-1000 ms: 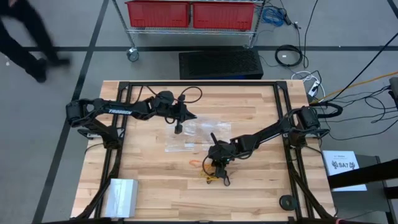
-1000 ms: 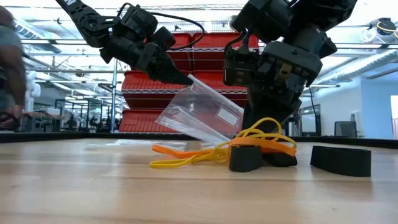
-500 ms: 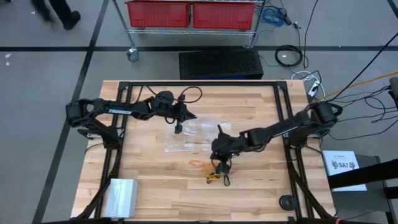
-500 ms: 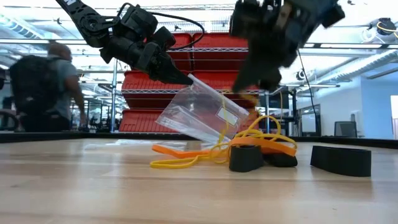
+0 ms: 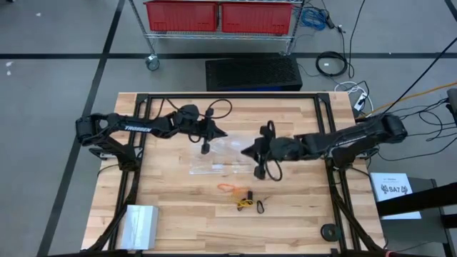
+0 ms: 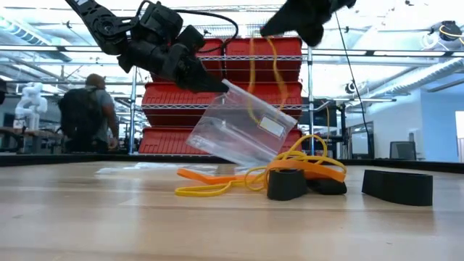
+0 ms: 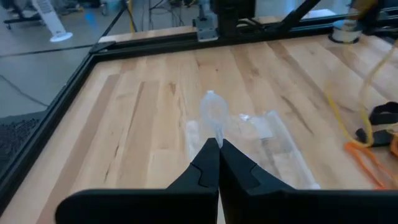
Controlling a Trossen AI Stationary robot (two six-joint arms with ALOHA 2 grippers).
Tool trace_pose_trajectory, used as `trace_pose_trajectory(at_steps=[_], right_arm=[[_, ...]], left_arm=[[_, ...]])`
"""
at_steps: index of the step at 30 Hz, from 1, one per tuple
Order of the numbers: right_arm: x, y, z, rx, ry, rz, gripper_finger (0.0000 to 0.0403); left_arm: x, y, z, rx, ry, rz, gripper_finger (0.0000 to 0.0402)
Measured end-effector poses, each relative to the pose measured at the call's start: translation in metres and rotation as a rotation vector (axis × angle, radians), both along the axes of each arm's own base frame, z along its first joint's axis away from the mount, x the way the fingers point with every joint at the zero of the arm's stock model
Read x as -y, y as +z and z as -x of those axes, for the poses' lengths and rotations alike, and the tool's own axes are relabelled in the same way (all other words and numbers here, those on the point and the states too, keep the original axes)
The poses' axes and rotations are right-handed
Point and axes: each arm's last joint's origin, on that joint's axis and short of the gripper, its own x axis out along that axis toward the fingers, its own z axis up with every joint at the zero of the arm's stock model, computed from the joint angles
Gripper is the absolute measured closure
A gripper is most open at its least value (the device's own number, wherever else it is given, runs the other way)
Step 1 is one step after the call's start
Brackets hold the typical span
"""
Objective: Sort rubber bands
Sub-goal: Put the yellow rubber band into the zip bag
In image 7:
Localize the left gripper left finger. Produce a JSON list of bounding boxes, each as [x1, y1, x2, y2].
[[55, 138, 221, 224]]

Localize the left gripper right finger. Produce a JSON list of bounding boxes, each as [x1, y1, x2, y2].
[[219, 139, 398, 224]]

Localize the clear plastic zip bag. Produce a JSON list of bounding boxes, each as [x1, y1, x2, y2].
[[198, 90, 230, 149], [185, 119, 203, 161], [223, 110, 322, 190]]

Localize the thin orange rubber band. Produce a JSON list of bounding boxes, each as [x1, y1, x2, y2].
[[344, 141, 389, 190]]

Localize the yellow rubber band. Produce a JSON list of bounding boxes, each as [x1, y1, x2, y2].
[[325, 39, 398, 149]]

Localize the wide orange rubber band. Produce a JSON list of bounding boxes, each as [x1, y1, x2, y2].
[[390, 132, 398, 158]]

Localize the black mesh-top box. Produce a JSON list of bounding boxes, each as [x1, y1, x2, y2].
[[0, 110, 48, 179]]

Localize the black round disc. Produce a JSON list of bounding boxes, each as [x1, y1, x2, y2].
[[328, 19, 361, 44]]

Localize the black wheeled stand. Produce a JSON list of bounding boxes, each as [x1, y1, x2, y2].
[[2, 0, 43, 30]]

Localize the black aluminium table frame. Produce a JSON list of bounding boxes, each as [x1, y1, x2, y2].
[[0, 0, 398, 215]]

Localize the yellow power cord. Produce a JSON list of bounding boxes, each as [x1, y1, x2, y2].
[[126, 0, 138, 34]]

